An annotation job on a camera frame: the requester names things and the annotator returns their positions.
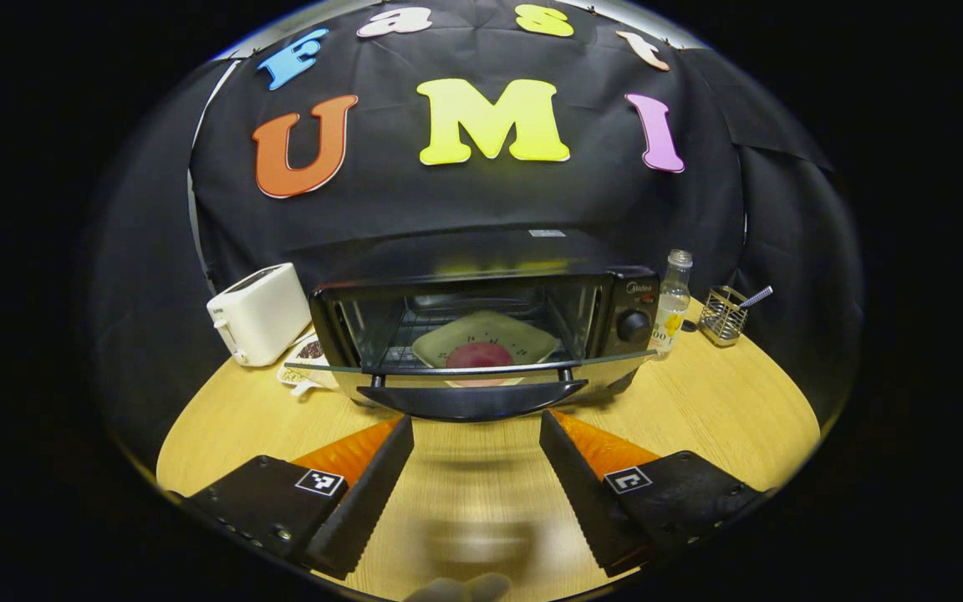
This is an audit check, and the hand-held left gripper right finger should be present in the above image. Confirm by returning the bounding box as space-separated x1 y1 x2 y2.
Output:
538 410 771 578

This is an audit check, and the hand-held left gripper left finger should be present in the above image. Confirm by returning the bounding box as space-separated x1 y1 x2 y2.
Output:
185 414 415 579

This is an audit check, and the square cream plate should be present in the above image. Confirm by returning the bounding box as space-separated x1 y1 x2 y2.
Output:
410 311 559 387

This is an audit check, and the pink round food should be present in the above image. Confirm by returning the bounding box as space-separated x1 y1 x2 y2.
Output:
446 341 514 387

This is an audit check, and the black electric oven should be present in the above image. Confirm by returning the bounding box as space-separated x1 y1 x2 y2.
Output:
285 226 665 421

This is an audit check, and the white divided dish with grains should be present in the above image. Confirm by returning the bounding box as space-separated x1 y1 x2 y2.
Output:
277 333 340 396

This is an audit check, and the clear glass bottle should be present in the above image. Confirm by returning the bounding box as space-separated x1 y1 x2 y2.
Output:
650 249 694 354

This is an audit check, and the white toaster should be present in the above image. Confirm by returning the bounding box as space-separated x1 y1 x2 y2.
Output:
206 263 313 367

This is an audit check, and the black backdrop cloth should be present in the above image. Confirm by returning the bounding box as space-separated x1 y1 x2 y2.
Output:
89 0 863 469

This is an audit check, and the wire mesh holder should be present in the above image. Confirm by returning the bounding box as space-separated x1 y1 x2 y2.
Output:
699 285 748 347

